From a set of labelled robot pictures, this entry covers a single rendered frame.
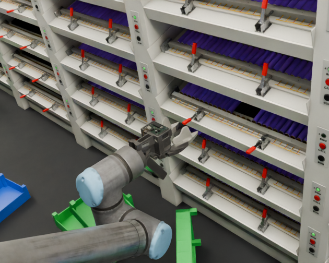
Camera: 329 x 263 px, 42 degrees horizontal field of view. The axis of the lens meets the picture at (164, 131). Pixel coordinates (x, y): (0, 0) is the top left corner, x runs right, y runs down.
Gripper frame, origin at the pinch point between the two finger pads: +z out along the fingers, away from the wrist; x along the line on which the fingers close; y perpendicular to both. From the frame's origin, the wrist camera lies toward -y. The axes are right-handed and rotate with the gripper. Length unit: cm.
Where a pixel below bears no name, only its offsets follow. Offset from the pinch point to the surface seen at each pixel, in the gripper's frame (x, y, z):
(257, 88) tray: -13.7, 11.1, 16.3
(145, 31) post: 30.6, 19.6, 15.3
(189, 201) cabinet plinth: 25, -61, 22
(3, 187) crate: 110, -66, -28
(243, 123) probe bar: -5.2, -6.5, 20.9
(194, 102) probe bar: 16.9, -6.4, 21.5
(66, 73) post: 100, -18, 19
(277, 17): -15.6, 30.4, 22.1
